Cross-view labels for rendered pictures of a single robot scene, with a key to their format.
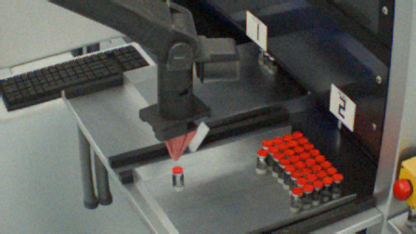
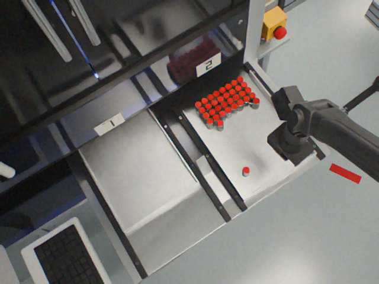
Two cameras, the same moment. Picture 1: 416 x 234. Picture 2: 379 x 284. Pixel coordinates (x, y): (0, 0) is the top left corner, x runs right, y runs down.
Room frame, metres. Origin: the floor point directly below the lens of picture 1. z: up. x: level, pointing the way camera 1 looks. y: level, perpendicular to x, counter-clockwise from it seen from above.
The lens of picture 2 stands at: (1.44, 0.36, 2.05)
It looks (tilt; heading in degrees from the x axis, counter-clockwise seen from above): 69 degrees down; 274
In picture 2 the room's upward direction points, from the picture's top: 12 degrees counter-clockwise
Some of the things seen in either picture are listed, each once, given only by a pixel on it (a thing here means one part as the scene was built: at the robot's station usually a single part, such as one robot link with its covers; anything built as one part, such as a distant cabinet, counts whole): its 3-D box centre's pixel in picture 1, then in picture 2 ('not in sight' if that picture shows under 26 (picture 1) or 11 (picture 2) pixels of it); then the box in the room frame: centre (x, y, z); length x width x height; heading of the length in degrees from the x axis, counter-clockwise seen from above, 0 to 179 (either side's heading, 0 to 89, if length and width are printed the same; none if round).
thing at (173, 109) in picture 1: (175, 100); (292, 139); (1.23, 0.05, 1.14); 0.10 x 0.07 x 0.07; 124
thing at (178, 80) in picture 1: (178, 68); (296, 128); (1.23, 0.04, 1.20); 0.07 x 0.06 x 0.07; 100
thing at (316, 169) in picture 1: (306, 167); (223, 100); (1.37, -0.19, 0.90); 0.18 x 0.02 x 0.05; 26
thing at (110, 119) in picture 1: (226, 148); (193, 152); (1.48, -0.04, 0.87); 0.70 x 0.48 x 0.02; 26
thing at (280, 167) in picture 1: (286, 174); (231, 110); (1.35, -0.15, 0.90); 0.18 x 0.02 x 0.05; 26
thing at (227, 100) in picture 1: (218, 88); (134, 161); (1.67, -0.03, 0.90); 0.34 x 0.26 x 0.04; 116
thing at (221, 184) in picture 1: (245, 189); (247, 133); (1.31, -0.07, 0.90); 0.34 x 0.26 x 0.04; 116
